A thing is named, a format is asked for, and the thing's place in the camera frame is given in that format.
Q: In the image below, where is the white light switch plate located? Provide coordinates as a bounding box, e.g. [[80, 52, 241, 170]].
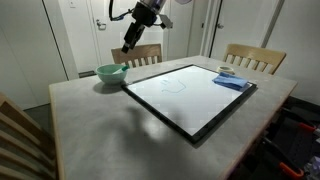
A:
[[68, 0, 76, 8]]

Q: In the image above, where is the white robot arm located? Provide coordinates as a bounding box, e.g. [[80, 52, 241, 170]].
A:
[[121, 0, 166, 53]]

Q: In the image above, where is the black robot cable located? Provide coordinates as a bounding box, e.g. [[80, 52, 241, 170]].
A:
[[108, 0, 136, 22]]

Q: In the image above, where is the silver door handle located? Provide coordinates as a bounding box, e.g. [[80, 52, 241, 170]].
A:
[[96, 19, 106, 30]]

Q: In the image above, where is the round door knob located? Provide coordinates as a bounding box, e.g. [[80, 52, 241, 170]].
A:
[[217, 23, 224, 29]]

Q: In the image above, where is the wooden chair near camera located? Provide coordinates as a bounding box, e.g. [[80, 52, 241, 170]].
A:
[[0, 94, 59, 180]]

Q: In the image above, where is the black framed white board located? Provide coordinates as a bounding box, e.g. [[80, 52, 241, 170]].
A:
[[122, 64, 257, 143]]

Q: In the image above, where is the wooden chair near door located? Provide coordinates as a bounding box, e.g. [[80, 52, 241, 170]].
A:
[[111, 44, 162, 68]]

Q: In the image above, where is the green bowl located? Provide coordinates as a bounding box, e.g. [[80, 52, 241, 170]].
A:
[[95, 64, 128, 84]]

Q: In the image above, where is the orange black clamp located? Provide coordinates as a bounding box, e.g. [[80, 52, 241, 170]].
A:
[[262, 137, 304, 180], [281, 108, 318, 133]]

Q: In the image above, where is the wooden chair light back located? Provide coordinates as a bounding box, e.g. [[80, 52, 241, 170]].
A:
[[223, 44, 286, 75]]

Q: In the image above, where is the green white marker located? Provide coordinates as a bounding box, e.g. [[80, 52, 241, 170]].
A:
[[113, 66, 129, 74]]

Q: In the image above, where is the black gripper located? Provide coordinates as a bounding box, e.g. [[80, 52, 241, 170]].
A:
[[121, 2, 156, 54]]

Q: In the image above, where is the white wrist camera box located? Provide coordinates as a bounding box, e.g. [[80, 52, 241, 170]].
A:
[[159, 14, 173, 29]]

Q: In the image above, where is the blue towel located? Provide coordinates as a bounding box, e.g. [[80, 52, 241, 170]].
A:
[[213, 72, 248, 90]]

